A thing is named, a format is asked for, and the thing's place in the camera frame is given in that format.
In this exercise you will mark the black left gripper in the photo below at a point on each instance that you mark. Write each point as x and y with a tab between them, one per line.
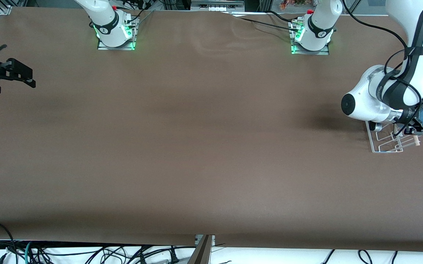
412	125

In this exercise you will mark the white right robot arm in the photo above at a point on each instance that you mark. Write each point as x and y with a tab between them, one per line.
105	22

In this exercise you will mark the brown table cover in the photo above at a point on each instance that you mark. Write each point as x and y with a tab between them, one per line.
211	146

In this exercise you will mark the white power strip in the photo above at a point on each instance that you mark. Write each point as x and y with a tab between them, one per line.
217	5

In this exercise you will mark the black power plug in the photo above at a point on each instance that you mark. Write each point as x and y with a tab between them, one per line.
174	256

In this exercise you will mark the aluminium corner bracket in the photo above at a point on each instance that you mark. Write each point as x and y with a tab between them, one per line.
5	10

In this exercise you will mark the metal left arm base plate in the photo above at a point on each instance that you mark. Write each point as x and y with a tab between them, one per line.
325	51

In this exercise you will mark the aluminium frame profile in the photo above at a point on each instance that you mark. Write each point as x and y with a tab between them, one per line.
201	253

